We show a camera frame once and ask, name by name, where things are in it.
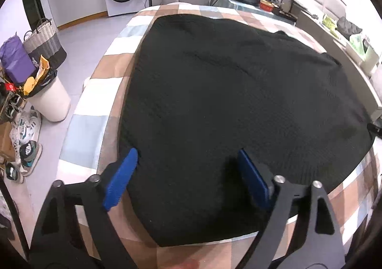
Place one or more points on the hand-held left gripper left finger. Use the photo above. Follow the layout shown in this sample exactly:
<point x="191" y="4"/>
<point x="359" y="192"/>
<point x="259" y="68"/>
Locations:
<point x="122" y="179"/>

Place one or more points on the teal coffee table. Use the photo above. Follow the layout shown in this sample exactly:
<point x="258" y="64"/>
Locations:
<point x="226" y="0"/>

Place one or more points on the black knit sweater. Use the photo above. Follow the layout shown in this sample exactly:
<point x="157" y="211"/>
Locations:
<point x="223" y="93"/>

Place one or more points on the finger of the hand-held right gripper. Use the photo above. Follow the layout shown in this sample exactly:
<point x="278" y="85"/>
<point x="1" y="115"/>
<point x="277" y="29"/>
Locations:
<point x="376" y="130"/>

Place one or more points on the teal grey sneaker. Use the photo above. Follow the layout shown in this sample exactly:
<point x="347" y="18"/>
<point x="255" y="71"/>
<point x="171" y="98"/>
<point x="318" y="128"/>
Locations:
<point x="29" y="157"/>

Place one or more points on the beige side table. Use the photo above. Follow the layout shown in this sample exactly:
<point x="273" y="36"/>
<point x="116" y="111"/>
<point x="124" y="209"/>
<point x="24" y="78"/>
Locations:
<point x="352" y="58"/>

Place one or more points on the woven laundry basket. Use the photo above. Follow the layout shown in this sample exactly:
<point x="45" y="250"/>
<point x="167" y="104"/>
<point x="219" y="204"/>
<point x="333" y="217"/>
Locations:
<point x="44" y="42"/>

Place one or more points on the yellow green packet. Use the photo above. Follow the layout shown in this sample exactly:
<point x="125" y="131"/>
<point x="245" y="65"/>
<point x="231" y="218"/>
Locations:
<point x="329" y="22"/>

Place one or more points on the black tray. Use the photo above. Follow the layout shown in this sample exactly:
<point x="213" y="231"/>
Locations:
<point x="285" y="13"/>

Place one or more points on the red bowl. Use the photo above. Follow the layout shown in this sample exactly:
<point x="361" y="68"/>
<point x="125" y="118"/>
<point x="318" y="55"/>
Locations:
<point x="266" y="5"/>

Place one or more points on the purple bag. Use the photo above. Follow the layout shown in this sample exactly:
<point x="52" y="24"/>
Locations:
<point x="16" y="60"/>

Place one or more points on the green plastic bag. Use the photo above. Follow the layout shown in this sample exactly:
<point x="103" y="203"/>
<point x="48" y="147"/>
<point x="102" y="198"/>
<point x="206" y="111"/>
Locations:
<point x="356" y="44"/>

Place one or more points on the checked tablecloth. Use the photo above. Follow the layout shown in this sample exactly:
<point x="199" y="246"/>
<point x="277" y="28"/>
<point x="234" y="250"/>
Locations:
<point x="98" y="120"/>

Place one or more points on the black white sneaker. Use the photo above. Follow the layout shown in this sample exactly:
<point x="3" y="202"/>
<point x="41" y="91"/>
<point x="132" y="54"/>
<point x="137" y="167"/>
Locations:
<point x="13" y="172"/>

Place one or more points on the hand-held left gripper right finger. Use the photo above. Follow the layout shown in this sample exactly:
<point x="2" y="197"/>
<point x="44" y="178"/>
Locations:
<point x="253" y="179"/>

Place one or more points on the white trash bin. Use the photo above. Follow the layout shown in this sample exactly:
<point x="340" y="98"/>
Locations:
<point x="52" y="99"/>

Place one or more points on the white cup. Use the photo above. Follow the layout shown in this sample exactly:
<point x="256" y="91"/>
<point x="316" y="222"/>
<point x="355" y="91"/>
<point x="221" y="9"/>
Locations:
<point x="369" y="58"/>

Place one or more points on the dark grey bag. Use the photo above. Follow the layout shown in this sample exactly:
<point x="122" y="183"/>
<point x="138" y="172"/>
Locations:
<point x="349" y="27"/>

